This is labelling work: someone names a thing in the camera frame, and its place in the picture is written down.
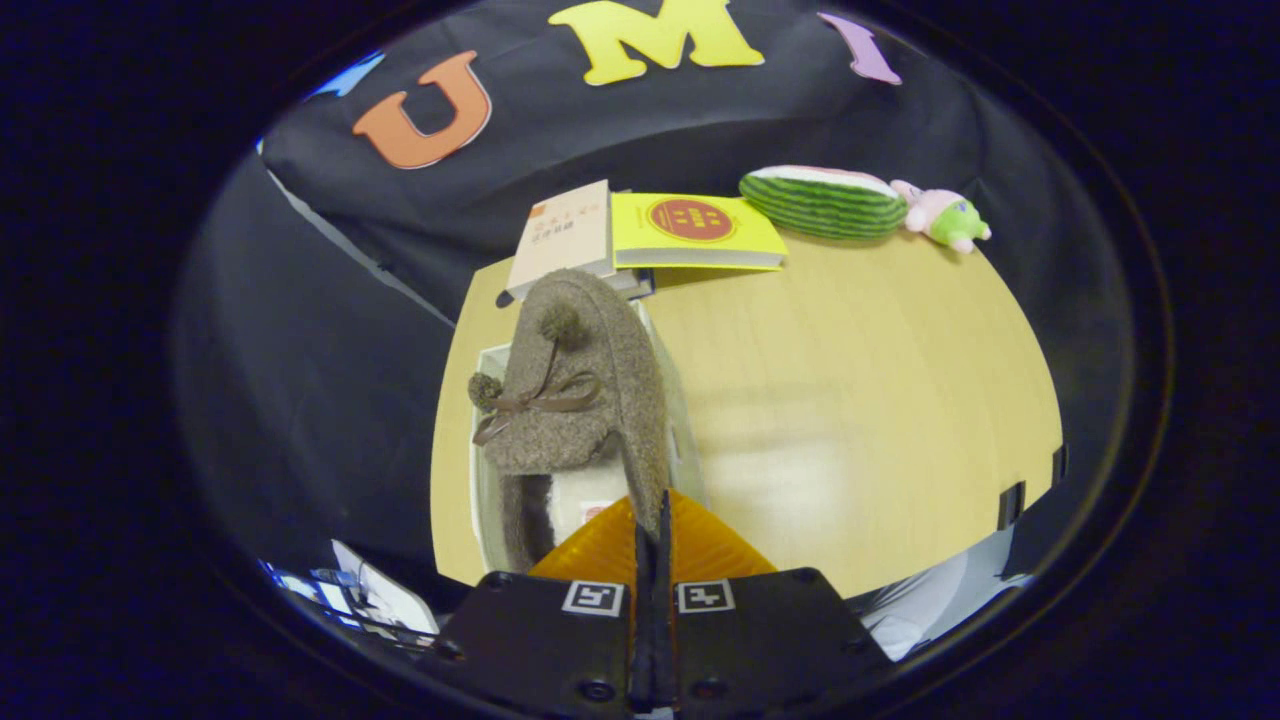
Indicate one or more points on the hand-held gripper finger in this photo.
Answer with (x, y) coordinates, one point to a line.
(664, 620)
(645, 620)

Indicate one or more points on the cream fabric storage box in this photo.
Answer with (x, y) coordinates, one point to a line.
(487, 500)

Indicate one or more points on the brown fuzzy shoe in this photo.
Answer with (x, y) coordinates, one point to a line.
(600, 370)

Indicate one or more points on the black table clamp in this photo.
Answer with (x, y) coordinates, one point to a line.
(1059, 465)
(1012, 505)

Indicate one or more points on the yellow book with red circle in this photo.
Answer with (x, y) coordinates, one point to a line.
(690, 230)

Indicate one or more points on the beige book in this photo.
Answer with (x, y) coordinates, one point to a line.
(565, 235)

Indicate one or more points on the watermelon slice plush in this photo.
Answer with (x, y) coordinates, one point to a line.
(820, 205)

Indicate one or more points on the pink and green plush toy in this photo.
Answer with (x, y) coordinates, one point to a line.
(945, 215)

